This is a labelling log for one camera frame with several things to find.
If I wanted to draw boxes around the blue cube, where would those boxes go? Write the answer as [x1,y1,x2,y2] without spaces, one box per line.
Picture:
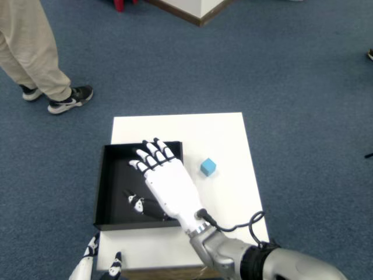
[200,157,217,177]

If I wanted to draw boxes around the black box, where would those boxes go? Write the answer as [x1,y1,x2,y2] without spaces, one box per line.
[93,141,184,231]

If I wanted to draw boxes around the red plastic object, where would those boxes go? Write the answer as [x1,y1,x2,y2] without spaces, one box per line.
[114,0,138,13]

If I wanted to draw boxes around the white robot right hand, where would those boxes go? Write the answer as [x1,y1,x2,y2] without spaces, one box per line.
[122,138,212,234]

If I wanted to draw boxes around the wooden table base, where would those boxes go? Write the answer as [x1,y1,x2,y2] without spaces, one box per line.
[121,265,222,280]

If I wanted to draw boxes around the beige trousers of person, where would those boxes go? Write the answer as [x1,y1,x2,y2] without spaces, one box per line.
[0,0,72,102]

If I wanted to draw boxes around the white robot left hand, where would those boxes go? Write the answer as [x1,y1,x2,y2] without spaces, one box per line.
[68,232,123,280]

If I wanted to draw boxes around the black white sneaker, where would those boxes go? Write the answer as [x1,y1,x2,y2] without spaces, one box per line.
[19,84,43,102]
[47,85,94,115]

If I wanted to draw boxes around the white pillar brown baseboard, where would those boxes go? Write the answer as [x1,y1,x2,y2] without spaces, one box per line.
[145,0,234,27]

